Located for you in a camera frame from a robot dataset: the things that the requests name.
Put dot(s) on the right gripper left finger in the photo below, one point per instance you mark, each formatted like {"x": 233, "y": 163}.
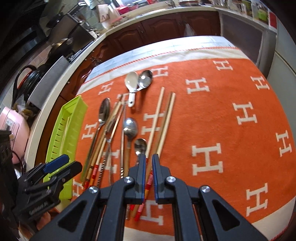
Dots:
{"x": 98, "y": 214}

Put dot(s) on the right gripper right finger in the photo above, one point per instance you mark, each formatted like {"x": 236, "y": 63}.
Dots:
{"x": 199, "y": 213}

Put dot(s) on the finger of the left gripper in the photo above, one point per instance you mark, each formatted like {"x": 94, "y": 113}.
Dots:
{"x": 60, "y": 175}
{"x": 55, "y": 164}

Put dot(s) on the steel chopstick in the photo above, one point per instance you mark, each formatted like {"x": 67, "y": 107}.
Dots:
{"x": 122, "y": 141}
{"x": 104, "y": 163}

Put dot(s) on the light bamboo chopstick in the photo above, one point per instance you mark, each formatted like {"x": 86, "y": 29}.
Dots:
{"x": 106, "y": 116}

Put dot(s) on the pale chopstick red handle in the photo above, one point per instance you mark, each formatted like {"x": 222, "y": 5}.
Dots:
{"x": 155, "y": 120}

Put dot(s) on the dark wooden chopstick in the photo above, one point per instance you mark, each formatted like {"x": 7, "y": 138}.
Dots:
{"x": 101, "y": 135}

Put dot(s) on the pale chopstick red band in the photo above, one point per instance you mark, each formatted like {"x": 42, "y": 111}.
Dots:
{"x": 97, "y": 161}

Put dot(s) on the large steel spoon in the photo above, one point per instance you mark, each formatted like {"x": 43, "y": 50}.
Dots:
{"x": 103, "y": 114}

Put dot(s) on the tan wooden chopstick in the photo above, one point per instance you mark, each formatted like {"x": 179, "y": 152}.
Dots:
{"x": 165, "y": 122}

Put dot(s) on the small dark steel spoon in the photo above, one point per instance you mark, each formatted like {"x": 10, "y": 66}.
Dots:
{"x": 140, "y": 146}

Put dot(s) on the steel spoon with wooden handle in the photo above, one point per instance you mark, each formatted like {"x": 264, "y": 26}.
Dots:
{"x": 130, "y": 132}

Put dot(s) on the white ceramic soup spoon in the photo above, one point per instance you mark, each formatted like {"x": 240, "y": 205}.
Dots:
{"x": 131, "y": 83}

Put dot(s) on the short steel soup spoon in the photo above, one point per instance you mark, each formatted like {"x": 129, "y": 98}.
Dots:
{"x": 144, "y": 80}

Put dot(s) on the green plastic utensil tray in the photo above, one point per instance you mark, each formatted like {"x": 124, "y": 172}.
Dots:
{"x": 66, "y": 131}

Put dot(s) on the pink rice cooker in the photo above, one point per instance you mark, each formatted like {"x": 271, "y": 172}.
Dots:
{"x": 20, "y": 131}

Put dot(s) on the steel splash guard panel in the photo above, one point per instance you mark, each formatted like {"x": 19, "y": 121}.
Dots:
{"x": 46, "y": 84}

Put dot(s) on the black wok with lid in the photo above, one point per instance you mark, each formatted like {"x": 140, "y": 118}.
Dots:
{"x": 62, "y": 48}

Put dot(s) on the orange blanket with H pattern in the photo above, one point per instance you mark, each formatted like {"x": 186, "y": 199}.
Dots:
{"x": 227, "y": 129}

